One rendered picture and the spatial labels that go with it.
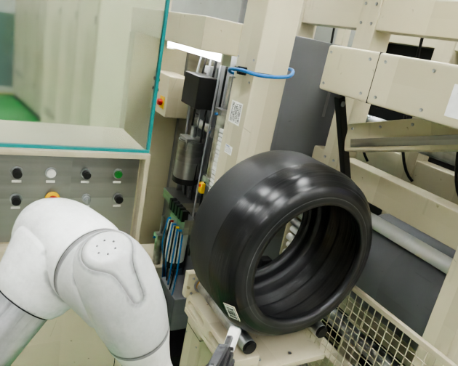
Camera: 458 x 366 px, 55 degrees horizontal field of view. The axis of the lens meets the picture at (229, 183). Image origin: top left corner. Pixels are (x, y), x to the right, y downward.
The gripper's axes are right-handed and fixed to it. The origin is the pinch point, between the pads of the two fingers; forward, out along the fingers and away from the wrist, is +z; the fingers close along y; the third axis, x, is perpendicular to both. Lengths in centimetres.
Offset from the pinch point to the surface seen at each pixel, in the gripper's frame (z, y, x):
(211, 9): 994, 110, -415
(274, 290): 35.7, 20.7, -1.1
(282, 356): 14.2, 28.0, 5.1
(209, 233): 17.1, -23.1, -5.6
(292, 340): 23.8, 32.3, 5.7
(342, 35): 701, 139, -68
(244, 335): 7.7, 9.2, -1.1
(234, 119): 59, -37, -8
